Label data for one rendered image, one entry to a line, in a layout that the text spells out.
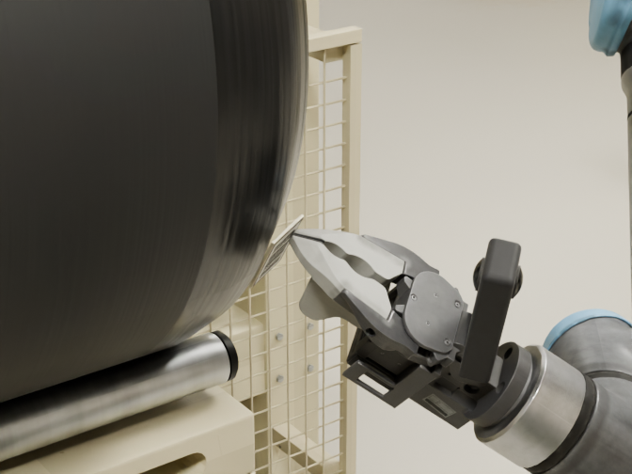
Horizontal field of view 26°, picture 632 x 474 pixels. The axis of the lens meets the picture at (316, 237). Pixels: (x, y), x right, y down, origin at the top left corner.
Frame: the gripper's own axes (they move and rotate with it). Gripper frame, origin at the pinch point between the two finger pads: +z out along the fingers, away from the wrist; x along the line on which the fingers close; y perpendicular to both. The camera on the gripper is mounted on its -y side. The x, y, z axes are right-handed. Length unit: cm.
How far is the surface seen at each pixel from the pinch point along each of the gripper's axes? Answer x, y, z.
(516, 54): 344, 207, -115
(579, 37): 372, 203, -137
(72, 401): -10.4, 18.9, 7.4
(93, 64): -10.5, -12.9, 20.8
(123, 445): -9.8, 21.6, 1.7
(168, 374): -4.5, 17.6, 1.6
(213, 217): -7.7, -4.4, 8.4
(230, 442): -5.2, 20.2, -6.3
